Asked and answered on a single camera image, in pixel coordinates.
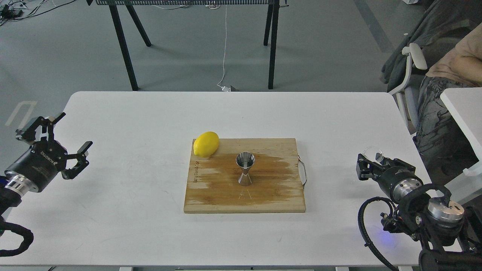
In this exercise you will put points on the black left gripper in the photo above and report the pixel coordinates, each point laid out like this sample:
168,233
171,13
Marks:
46,158

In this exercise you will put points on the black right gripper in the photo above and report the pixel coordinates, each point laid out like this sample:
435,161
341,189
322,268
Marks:
396,181

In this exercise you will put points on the steel double jigger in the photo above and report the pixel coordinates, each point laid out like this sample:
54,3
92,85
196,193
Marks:
245,160

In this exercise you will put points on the small clear glass cup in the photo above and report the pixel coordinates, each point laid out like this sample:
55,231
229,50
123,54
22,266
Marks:
374,154

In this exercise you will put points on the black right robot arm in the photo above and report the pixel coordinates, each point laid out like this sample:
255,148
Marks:
449,234

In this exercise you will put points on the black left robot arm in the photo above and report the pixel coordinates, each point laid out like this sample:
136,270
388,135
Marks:
12,191

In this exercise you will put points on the white office chair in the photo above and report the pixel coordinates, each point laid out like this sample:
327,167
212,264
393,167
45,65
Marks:
404,94

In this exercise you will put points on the wooden cutting board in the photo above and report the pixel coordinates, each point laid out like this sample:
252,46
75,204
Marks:
212,185

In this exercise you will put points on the white side table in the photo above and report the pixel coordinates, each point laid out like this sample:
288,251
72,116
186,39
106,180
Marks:
465,106

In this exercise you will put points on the seated person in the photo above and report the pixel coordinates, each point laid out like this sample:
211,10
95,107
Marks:
439,140

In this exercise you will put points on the yellow lemon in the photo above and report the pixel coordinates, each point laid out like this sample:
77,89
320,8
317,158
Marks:
206,144

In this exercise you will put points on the black metal table frame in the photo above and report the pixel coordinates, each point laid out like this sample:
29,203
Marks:
189,30

